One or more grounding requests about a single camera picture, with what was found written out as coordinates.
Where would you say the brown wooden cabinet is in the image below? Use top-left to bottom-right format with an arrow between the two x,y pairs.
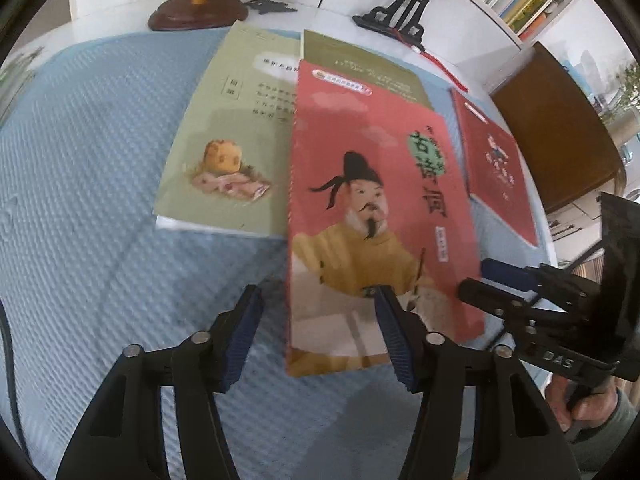
489,41 -> 623,213

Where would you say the person's right hand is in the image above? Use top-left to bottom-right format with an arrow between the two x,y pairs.
544,377 -> 623,433

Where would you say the olive green insect book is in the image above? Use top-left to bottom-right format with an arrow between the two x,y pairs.
301,29 -> 435,111

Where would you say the pale green book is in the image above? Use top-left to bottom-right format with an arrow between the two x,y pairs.
154,21 -> 303,239

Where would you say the row of pale mixed books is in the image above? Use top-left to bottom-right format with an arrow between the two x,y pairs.
470,0 -> 566,43

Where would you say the light blue tissue box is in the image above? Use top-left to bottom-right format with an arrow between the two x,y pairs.
565,49 -> 598,97

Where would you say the red poet book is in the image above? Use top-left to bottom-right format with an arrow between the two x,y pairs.
284,59 -> 490,380

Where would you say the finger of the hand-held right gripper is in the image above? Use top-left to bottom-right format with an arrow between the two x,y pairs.
481,258 -> 540,295
457,279 -> 533,333

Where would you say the red tassel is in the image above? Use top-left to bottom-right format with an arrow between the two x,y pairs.
385,25 -> 473,93

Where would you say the light blue textured mat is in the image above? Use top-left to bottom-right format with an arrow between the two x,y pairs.
0,27 -> 551,480

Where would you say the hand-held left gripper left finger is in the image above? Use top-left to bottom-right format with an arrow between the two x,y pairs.
55,284 -> 263,480

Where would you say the person's right forearm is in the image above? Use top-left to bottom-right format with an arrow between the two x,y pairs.
570,387 -> 640,478

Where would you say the dark red book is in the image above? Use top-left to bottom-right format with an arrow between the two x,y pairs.
451,88 -> 542,250

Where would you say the black flat ornament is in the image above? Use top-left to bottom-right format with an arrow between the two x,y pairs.
244,0 -> 298,17

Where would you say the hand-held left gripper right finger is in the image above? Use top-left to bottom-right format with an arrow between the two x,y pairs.
362,285 -> 583,480

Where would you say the black carved fan stand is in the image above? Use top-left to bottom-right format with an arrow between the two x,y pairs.
351,0 -> 457,43

